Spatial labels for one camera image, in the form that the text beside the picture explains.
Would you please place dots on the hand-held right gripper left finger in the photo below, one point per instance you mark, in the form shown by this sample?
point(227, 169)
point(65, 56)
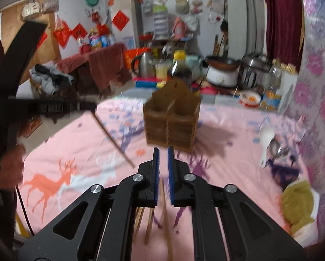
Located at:
point(156, 174)

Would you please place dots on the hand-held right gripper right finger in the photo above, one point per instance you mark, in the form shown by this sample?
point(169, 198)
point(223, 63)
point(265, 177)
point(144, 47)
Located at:
point(171, 174)

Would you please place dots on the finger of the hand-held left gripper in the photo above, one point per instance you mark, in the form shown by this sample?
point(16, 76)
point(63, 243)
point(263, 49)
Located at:
point(81, 105)

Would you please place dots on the single wooden chopstick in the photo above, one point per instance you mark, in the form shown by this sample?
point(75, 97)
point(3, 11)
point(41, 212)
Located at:
point(138, 223)
point(166, 223)
point(149, 225)
point(113, 140)

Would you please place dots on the wooden utensil holder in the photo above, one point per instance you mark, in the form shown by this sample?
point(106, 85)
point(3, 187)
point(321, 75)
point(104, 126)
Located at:
point(170, 119)

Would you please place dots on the person's left hand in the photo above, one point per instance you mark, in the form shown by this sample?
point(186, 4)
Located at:
point(11, 165)

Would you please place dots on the dark clothing pile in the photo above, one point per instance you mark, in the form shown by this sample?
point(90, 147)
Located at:
point(52, 78)

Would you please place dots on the red tablecloth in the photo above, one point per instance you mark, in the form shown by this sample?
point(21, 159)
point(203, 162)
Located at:
point(102, 62)

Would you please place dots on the pink printed bedsheet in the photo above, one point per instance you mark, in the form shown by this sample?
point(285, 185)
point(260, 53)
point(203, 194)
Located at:
point(219, 146)

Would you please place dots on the blue box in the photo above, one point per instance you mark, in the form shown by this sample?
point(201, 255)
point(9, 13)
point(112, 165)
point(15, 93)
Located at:
point(146, 84)

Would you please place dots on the orange bag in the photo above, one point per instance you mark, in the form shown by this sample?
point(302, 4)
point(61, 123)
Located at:
point(132, 57)

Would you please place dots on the stainless steel kettle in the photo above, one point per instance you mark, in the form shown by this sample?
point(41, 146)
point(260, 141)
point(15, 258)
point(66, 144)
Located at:
point(144, 65)

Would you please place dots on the red diamond paper decoration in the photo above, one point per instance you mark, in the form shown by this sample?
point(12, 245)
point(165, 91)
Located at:
point(120, 21)

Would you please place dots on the red basin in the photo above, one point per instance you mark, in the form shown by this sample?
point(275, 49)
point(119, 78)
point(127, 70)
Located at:
point(146, 36)

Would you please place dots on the white refrigerator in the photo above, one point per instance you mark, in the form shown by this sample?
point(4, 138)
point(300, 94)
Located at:
point(132, 24)

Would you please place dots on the white ceramic spoon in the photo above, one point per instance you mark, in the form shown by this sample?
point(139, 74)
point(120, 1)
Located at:
point(267, 141)

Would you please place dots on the dark soy sauce bottle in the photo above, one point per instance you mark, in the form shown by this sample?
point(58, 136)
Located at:
point(180, 70)

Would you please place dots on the metal spoon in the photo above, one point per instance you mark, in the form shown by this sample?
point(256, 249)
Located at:
point(274, 148)

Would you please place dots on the red and white bowl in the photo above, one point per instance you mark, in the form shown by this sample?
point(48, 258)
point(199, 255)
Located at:
point(250, 99)

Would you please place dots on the white electric cooker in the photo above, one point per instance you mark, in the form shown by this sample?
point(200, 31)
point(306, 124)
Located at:
point(222, 77)

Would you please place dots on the mint green rice cooker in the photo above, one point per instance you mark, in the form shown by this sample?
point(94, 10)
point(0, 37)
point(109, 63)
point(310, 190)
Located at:
point(195, 66)

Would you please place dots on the grey stacked steamer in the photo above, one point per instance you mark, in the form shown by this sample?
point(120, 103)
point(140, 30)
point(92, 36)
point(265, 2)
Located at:
point(161, 21)

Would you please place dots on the black wok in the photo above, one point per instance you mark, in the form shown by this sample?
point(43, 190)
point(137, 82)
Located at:
point(223, 63)

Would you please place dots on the pink thermos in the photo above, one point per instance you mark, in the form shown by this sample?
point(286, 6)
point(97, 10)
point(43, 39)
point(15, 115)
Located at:
point(178, 27)

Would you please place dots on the olive green cloth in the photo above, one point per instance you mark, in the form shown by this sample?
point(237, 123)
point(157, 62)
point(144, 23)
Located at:
point(298, 204)

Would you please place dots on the silver pressure cooker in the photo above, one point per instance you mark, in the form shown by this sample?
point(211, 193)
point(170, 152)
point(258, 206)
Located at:
point(253, 72)

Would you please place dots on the clear bottle yellow label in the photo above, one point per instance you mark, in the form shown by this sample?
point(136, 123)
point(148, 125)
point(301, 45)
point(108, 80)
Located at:
point(273, 87)

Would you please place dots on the beige hanging bag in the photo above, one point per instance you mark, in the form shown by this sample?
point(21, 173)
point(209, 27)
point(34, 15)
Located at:
point(182, 4)

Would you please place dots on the clear hanging plastic bag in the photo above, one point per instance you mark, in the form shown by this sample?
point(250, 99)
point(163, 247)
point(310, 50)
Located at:
point(197, 4)

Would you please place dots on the floral foil sheet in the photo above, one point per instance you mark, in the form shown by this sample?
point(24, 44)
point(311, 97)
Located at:
point(317, 87)

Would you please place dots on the dark red curtain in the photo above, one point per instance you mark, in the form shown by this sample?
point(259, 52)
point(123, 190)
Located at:
point(283, 19)

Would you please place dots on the red wall paper decoration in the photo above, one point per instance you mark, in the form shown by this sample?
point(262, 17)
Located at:
point(63, 32)

